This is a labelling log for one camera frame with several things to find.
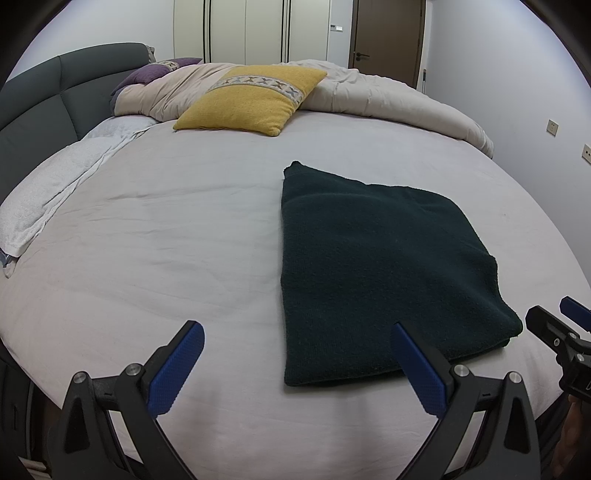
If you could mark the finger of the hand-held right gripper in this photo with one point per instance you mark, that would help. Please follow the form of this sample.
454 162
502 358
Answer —
547 327
577 311

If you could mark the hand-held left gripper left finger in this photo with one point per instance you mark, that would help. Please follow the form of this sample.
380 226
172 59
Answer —
178 369

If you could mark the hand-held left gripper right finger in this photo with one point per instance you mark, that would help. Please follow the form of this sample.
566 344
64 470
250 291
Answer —
420 369

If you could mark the dark green towel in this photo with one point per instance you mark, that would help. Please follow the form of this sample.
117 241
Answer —
378 267

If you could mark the person's right hand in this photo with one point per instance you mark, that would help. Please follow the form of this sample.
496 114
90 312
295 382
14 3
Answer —
575 429

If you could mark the bed with white sheet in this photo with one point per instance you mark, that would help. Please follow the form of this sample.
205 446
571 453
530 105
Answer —
184 221

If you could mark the white towel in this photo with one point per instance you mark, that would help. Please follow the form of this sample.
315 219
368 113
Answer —
51 194

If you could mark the beige duvet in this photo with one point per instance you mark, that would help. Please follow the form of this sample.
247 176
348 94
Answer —
392 97

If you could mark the yellow patterned pillow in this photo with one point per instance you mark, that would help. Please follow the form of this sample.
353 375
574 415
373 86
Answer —
249 101

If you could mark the grey padded headboard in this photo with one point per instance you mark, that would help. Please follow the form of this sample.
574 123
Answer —
41 106

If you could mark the purple pillow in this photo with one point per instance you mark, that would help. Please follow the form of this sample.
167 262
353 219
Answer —
147 74

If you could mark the brown door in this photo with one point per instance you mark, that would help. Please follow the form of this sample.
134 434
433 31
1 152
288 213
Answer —
388 37

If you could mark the white wardrobe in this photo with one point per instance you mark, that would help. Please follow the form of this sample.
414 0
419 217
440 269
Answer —
258 27

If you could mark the wall socket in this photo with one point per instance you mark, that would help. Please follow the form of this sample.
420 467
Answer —
551 126
587 153

